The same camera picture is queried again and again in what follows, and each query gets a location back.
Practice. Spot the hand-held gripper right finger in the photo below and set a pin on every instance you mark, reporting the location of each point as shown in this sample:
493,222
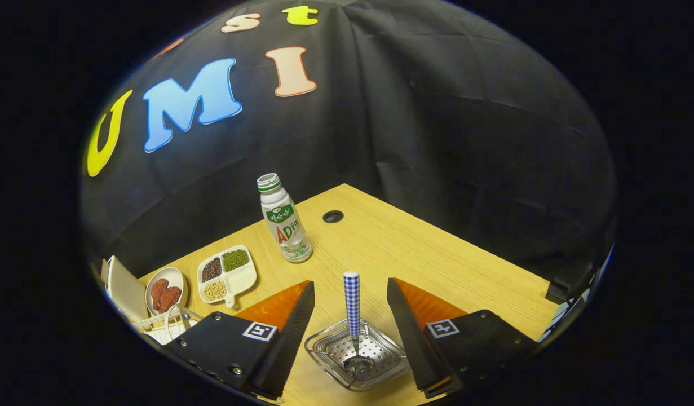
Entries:
414,344

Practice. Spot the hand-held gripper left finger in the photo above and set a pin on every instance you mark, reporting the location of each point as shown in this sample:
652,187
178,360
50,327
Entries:
290,344

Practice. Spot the white divided dish with beans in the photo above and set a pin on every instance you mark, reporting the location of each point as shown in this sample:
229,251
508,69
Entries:
242,279

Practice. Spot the small round pale plate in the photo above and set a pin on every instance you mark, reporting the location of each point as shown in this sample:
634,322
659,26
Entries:
175,274

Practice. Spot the white drink bottle green label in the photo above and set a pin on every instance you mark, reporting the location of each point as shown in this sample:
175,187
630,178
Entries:
284,225

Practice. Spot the red meat piece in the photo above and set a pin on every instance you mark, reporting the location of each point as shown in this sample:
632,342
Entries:
158,290
172,298

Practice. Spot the small dark block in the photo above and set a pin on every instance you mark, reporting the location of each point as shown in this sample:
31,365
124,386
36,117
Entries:
561,290

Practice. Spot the white toaster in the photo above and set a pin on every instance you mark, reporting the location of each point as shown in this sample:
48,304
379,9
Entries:
127,293

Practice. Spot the black backdrop cloth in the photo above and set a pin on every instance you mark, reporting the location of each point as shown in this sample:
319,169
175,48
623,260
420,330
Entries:
437,113

